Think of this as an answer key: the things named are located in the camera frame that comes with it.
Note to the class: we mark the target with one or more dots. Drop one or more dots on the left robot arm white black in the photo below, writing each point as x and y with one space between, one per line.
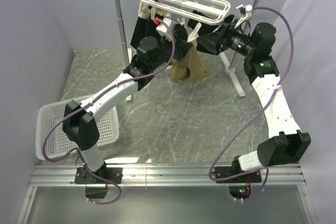
144 65

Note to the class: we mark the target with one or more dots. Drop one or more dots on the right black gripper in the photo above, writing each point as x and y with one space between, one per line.
223 37

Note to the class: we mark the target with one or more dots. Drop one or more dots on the white clip hanger frame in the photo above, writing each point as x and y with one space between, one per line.
204 12

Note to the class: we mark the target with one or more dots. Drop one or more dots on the white plastic laundry basket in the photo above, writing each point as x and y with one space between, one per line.
50 132

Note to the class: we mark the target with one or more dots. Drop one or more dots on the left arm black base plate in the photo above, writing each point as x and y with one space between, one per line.
112 174

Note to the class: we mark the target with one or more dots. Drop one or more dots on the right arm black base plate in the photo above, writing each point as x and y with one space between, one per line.
226 175

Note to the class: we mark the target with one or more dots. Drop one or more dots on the black hanging garments left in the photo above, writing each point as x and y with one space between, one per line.
145 26

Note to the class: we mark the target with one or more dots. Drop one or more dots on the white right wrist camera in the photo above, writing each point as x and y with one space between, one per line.
246 12

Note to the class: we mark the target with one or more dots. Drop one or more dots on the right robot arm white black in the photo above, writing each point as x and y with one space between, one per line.
286 143

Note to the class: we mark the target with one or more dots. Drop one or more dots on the aluminium mounting rail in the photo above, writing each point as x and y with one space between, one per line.
165 175

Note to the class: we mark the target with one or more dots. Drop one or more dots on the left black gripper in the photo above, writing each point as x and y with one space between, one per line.
181 47

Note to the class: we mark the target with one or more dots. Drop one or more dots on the tan underwear with cream waistband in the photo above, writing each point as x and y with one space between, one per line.
191 68

